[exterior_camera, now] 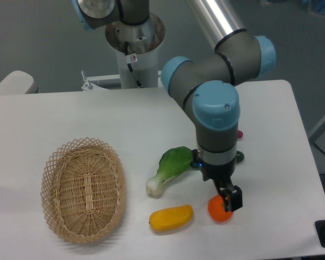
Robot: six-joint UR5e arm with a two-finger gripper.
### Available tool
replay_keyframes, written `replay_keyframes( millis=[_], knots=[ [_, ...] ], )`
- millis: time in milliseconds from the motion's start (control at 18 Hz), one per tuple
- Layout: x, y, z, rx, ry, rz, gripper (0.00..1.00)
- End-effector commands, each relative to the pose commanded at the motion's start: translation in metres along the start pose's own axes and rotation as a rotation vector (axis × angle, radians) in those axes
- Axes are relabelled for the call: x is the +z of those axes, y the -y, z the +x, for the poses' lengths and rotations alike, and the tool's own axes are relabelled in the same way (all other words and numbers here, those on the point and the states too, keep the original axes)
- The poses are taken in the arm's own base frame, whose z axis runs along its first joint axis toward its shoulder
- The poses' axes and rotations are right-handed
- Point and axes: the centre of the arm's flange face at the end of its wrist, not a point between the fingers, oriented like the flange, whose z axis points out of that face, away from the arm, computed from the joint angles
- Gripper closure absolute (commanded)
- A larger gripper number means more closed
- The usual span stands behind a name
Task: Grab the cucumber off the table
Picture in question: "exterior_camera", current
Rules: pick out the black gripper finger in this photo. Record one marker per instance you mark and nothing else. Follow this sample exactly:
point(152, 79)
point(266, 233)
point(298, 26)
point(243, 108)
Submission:
point(220, 193)
point(233, 199)

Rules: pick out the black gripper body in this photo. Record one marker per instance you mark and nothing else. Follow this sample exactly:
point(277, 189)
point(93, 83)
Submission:
point(218, 166)

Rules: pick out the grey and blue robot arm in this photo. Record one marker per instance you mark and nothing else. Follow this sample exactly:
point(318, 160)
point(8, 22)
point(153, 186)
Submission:
point(205, 91)

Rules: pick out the orange fruit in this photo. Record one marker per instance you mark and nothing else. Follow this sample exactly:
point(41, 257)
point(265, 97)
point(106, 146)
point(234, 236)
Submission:
point(216, 209)

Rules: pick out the green bok choy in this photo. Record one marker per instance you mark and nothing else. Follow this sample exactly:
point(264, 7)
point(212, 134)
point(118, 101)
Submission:
point(173, 163)

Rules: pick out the pink toy vegetable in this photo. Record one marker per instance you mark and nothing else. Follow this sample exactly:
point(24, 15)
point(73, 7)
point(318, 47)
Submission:
point(239, 134)

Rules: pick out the yellow mango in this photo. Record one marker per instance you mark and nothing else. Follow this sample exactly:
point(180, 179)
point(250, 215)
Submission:
point(171, 218)

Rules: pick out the woven wicker basket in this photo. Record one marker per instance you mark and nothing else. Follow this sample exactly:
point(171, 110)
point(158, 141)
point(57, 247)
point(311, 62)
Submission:
point(83, 190)

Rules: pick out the white chair armrest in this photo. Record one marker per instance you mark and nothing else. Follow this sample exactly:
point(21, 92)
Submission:
point(18, 83)

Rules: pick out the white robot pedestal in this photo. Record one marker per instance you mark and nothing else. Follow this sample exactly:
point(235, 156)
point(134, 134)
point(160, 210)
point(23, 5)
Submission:
point(137, 51)

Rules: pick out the metal clamp bracket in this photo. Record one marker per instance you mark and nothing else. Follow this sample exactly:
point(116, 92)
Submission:
point(90, 82)

